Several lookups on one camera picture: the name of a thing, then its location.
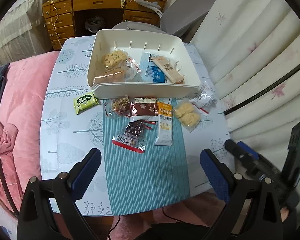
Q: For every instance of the person's legs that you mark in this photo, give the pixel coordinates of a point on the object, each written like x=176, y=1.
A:
x=170, y=217

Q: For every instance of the person's right hand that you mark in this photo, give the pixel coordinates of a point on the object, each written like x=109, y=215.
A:
x=288, y=215

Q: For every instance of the small yellow rice crisp packet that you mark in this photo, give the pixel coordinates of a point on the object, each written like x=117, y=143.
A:
x=187, y=113

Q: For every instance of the large yellow rice crisp packet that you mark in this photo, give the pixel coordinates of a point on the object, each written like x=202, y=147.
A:
x=113, y=58

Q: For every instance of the orange oat bar packet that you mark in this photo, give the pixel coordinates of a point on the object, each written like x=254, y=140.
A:
x=163, y=125

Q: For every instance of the large light blue packet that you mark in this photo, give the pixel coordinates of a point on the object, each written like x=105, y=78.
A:
x=146, y=65

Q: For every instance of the clear bread packet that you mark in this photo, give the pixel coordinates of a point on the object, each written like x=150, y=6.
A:
x=110, y=77

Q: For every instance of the white plastic bin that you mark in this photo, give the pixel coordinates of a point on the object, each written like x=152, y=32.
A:
x=145, y=90

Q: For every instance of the pink quilt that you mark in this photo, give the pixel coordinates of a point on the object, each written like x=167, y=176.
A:
x=22, y=92

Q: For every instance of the white lace cover cloth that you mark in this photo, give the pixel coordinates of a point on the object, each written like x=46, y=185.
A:
x=12, y=30

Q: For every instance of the small blue candy packet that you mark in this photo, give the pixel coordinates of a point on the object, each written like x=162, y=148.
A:
x=158, y=74

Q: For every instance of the clear nut mix packet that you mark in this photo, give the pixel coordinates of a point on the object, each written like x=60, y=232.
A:
x=120, y=103

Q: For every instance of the pink towel garment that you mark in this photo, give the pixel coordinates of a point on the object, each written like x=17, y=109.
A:
x=5, y=142

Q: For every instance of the green snack packet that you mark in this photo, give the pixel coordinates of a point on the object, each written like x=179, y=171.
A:
x=86, y=102

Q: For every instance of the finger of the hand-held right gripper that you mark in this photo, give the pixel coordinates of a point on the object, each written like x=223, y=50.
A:
x=250, y=152
x=233, y=148

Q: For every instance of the tan wafer bar packet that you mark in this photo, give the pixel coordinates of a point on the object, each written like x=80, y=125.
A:
x=168, y=68

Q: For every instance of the cream leaf print curtain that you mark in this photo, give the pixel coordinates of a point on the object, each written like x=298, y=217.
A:
x=252, y=42

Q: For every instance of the wooden desk with drawers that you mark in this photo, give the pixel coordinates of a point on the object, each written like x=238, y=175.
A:
x=97, y=1

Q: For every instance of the clear white snack packet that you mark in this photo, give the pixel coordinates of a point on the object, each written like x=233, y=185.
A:
x=205, y=96

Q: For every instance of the grey office chair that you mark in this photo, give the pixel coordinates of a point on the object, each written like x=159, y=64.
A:
x=185, y=12

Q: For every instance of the brown snowflake print packet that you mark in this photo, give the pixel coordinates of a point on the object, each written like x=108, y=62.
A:
x=142, y=109

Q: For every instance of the white pillow blue print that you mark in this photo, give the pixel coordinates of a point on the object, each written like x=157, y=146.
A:
x=2, y=220

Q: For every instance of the red clear snack packet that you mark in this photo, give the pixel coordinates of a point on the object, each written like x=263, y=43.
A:
x=133, y=132

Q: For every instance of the trash bag under desk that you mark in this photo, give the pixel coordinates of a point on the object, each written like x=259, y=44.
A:
x=94, y=24

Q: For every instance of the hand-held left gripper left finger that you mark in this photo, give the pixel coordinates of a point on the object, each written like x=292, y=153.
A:
x=86, y=172

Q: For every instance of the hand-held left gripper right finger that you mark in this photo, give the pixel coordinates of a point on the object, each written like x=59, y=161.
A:
x=215, y=175

